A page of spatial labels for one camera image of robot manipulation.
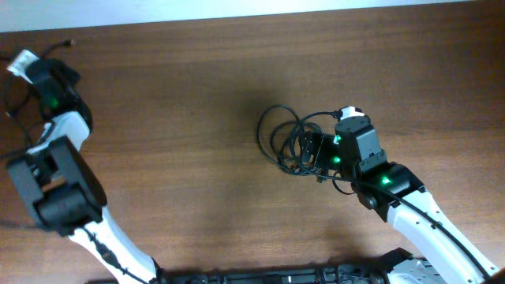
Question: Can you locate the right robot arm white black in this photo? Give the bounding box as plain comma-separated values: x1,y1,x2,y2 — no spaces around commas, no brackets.
300,115,499,283

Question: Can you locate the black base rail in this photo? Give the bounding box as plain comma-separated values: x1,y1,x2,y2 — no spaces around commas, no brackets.
161,248,445,284

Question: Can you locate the black USB cable thick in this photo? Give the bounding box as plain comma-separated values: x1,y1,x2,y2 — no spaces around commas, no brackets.
255,104,337,182

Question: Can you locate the black USB cable thin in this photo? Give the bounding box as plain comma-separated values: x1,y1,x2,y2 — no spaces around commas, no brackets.
0,39,76,159

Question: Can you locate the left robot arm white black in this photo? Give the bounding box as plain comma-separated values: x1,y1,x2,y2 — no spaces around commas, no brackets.
6,50,161,283

